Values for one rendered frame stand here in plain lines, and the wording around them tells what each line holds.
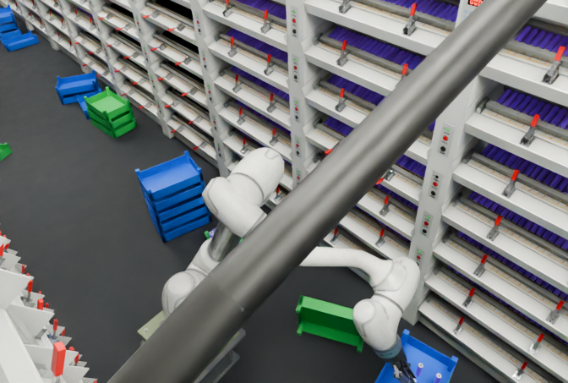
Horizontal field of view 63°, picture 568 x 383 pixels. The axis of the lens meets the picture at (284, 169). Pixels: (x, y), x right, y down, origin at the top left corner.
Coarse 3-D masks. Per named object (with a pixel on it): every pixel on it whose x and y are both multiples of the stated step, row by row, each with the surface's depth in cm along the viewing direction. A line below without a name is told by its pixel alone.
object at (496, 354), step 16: (432, 304) 205; (448, 304) 201; (432, 320) 203; (448, 320) 200; (464, 320) 196; (464, 336) 194; (480, 336) 193; (496, 336) 189; (480, 352) 190; (496, 352) 188; (512, 352) 184; (496, 368) 186; (512, 368) 183; (528, 368) 182
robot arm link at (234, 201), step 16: (240, 176) 138; (208, 192) 133; (224, 192) 132; (240, 192) 134; (256, 192) 137; (208, 208) 136; (224, 208) 132; (240, 208) 132; (256, 208) 135; (224, 224) 134; (240, 224) 132
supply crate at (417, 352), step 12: (408, 336) 172; (408, 348) 173; (420, 348) 171; (432, 348) 167; (408, 360) 169; (420, 360) 169; (432, 360) 169; (444, 360) 166; (456, 360) 161; (384, 372) 165; (432, 372) 165; (444, 372) 165
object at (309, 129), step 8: (320, 112) 208; (312, 120) 207; (320, 120) 208; (304, 128) 205; (312, 128) 209; (312, 136) 207; (320, 136) 205; (320, 144) 203; (328, 144) 202; (384, 184) 185; (392, 184) 181; (400, 184) 180; (408, 184) 179; (400, 192) 180; (408, 192) 177; (416, 192) 176; (416, 200) 175
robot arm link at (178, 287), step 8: (184, 272) 175; (192, 272) 177; (168, 280) 174; (176, 280) 172; (184, 280) 172; (192, 280) 172; (200, 280) 177; (168, 288) 170; (176, 288) 169; (184, 288) 169; (192, 288) 170; (168, 296) 169; (176, 296) 168; (184, 296) 168; (168, 304) 170; (176, 304) 168; (168, 312) 171
